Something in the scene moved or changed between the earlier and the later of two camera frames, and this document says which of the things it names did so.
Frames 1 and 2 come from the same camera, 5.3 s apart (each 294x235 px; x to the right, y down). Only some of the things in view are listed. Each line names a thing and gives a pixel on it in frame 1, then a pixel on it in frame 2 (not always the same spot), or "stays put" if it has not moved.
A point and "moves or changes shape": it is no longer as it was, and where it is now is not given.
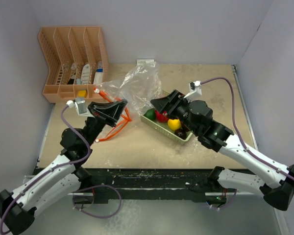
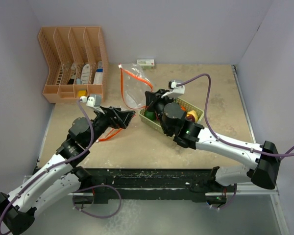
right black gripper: [168, 104] -> [152, 98]
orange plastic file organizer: [77, 62] stays put
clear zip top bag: [141, 85] moves or changes shape
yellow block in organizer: [82, 93] stays put
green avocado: [150, 114] stays put
